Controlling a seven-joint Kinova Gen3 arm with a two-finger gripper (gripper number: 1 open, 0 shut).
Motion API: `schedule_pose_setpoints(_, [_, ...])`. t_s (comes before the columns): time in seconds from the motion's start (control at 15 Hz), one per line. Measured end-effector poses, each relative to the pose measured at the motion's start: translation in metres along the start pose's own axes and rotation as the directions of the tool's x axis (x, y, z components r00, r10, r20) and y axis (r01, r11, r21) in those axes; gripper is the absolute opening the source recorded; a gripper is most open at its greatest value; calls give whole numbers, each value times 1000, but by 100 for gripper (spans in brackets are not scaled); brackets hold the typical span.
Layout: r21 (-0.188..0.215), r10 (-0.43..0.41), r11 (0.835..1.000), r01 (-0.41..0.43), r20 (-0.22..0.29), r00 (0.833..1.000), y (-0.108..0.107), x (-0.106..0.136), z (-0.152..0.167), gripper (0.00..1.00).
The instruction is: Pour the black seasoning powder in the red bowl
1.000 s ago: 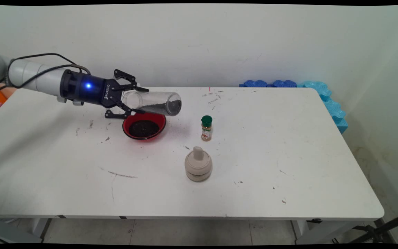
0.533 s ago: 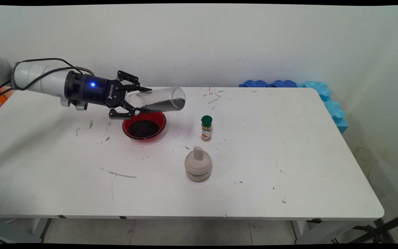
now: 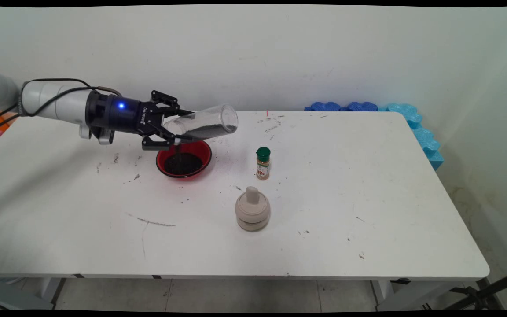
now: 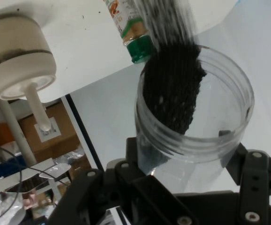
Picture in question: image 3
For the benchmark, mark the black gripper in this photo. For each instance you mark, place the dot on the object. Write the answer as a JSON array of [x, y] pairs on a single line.
[[121, 116]]

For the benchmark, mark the clear plastic jar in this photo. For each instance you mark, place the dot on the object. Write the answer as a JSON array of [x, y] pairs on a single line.
[[209, 123]]

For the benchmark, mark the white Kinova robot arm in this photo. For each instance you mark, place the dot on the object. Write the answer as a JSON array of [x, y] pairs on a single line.
[[60, 105]]

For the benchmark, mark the red plastic bowl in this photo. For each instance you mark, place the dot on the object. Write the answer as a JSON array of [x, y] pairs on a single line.
[[205, 154]]

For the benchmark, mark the spice bottle green cap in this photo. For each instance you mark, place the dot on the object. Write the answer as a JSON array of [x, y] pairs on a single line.
[[262, 167]]

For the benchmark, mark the beige stone pestle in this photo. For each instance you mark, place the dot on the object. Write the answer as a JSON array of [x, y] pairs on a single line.
[[252, 196]]

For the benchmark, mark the white table leg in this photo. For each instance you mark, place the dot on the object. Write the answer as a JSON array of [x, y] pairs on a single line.
[[57, 290]]

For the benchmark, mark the light blue foam mat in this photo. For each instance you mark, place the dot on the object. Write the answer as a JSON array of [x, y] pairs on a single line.
[[425, 141]]

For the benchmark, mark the black tripod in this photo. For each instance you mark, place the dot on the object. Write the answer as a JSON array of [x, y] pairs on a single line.
[[482, 295]]

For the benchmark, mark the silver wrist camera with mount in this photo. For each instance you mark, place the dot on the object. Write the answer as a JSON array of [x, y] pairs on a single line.
[[104, 137]]

